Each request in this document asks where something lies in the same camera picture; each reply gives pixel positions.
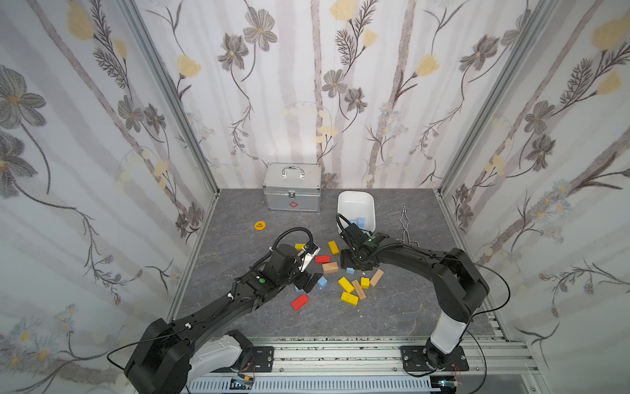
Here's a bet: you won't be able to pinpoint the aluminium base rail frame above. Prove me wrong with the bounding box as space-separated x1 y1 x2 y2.
132 336 542 394

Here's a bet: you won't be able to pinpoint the red long block centre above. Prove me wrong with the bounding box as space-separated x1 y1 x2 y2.
315 255 331 264

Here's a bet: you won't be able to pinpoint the engraved wood block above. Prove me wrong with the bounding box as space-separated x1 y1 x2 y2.
351 280 366 300

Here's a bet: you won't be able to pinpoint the yellow block centre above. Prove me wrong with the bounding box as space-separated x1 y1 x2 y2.
338 277 354 294

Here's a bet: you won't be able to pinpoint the yellow long block top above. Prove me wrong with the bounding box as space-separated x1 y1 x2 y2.
328 241 340 255

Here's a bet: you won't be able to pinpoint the red long block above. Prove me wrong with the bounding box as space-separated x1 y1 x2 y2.
290 294 309 311
315 255 331 264

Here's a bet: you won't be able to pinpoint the silver aluminium first aid case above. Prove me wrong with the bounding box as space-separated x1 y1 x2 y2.
262 163 323 212

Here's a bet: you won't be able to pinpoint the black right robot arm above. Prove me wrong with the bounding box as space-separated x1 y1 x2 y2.
339 223 490 370

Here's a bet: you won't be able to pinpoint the white plastic tray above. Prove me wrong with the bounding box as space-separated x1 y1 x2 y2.
337 190 377 231

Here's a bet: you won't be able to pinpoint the metal wire tongs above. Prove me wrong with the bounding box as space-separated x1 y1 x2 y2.
400 205 419 246

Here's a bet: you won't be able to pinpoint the plain wood block right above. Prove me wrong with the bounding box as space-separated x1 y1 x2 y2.
369 269 384 287

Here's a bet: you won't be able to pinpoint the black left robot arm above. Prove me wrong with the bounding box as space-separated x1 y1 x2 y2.
122 227 321 393

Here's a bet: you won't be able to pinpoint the red long block front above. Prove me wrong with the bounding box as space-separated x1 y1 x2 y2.
290 294 309 311

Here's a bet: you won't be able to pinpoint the yellow speckled block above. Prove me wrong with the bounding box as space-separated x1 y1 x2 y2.
341 292 359 306

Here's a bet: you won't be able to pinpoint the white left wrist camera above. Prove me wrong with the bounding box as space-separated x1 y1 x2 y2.
299 242 320 272

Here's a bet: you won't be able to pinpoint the natural wood block centre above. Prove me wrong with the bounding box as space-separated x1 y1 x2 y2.
322 262 340 275

